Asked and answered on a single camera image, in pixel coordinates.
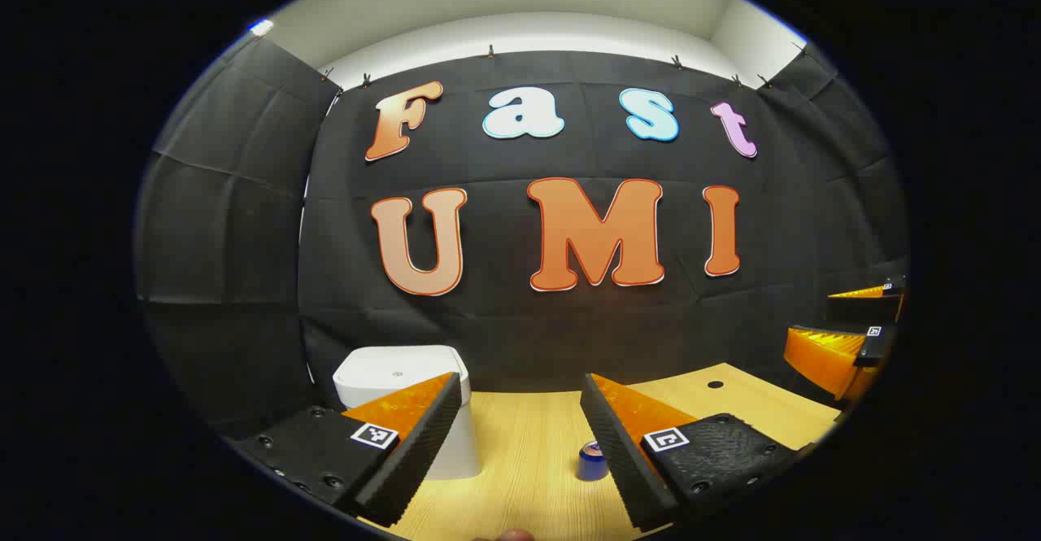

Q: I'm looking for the wooden desktop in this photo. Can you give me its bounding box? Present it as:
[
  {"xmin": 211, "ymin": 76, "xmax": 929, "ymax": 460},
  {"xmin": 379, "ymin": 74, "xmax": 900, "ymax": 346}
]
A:
[{"xmin": 370, "ymin": 362, "xmax": 843, "ymax": 541}]

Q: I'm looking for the black backdrop cloth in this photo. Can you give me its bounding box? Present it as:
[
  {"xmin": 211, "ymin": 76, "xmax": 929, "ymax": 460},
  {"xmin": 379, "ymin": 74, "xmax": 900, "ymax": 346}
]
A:
[{"xmin": 134, "ymin": 33, "xmax": 910, "ymax": 444}]

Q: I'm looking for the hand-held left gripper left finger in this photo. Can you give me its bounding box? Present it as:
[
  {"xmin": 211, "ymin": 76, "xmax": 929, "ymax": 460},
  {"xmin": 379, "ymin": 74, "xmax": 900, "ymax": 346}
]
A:
[{"xmin": 230, "ymin": 372, "xmax": 464, "ymax": 528}]

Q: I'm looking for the white desktop garbage bin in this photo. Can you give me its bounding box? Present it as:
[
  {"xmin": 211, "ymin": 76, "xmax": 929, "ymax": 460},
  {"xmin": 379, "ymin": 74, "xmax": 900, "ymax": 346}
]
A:
[{"xmin": 332, "ymin": 344, "xmax": 482, "ymax": 482}]

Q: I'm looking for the blue pop can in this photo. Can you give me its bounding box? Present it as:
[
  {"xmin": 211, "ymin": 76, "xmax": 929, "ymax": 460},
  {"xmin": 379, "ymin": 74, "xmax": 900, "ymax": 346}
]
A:
[{"xmin": 576, "ymin": 441, "xmax": 611, "ymax": 482}]

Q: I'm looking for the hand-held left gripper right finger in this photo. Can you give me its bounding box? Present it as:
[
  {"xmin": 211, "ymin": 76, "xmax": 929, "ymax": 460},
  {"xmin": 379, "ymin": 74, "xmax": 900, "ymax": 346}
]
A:
[{"xmin": 579, "ymin": 373, "xmax": 806, "ymax": 533}]

